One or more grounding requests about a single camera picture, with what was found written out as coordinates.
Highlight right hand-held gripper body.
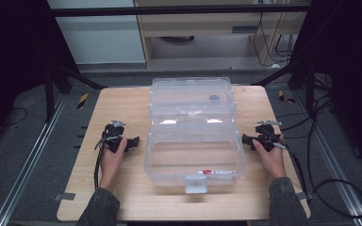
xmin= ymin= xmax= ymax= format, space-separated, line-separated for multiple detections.
xmin=253 ymin=120 xmax=286 ymax=153

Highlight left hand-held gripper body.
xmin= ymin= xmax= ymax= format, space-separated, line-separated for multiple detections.
xmin=101 ymin=119 xmax=130 ymax=154

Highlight clear plastic storage box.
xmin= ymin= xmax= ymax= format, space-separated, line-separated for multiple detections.
xmin=143 ymin=76 xmax=249 ymax=195

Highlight person's right hand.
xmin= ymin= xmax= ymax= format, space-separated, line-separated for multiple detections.
xmin=252 ymin=135 xmax=288 ymax=181

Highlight person's left hand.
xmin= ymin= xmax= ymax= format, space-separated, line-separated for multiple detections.
xmin=99 ymin=137 xmax=129 ymax=193

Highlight white marker pen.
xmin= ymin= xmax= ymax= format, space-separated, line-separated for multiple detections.
xmin=197 ymin=169 xmax=238 ymax=176

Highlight yellow black striped tape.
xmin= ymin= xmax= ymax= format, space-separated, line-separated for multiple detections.
xmin=76 ymin=92 xmax=90 ymax=110
xmin=277 ymin=89 xmax=297 ymax=105

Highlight black metal stand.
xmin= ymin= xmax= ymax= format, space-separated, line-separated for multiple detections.
xmin=252 ymin=57 xmax=317 ymax=118
xmin=42 ymin=56 xmax=108 ymax=124

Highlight white cabinet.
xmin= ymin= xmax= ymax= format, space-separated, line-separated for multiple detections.
xmin=46 ymin=0 xmax=147 ymax=66

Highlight black curtain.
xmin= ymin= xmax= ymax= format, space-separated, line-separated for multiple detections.
xmin=287 ymin=0 xmax=362 ymax=177
xmin=0 ymin=0 xmax=79 ymax=152

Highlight black horizontal bar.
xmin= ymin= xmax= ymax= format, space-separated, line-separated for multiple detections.
xmin=48 ymin=3 xmax=313 ymax=18

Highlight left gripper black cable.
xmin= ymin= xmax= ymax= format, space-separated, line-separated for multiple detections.
xmin=93 ymin=135 xmax=121 ymax=191

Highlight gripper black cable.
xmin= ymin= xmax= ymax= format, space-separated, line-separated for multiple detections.
xmin=268 ymin=130 xmax=311 ymax=202
xmin=93 ymin=135 xmax=121 ymax=191

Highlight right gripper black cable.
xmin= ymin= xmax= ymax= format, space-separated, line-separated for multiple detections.
xmin=268 ymin=130 xmax=311 ymax=202

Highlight black floor cables bundle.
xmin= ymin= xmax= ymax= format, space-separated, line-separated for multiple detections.
xmin=275 ymin=73 xmax=336 ymax=139

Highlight aluminium floor rail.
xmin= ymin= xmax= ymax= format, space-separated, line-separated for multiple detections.
xmin=0 ymin=93 xmax=68 ymax=226
xmin=293 ymin=89 xmax=362 ymax=226

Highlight hanging black cables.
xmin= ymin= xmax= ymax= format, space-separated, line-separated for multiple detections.
xmin=252 ymin=0 xmax=298 ymax=69

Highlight thin black floor cable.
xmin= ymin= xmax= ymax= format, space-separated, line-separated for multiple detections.
xmin=0 ymin=106 xmax=29 ymax=128

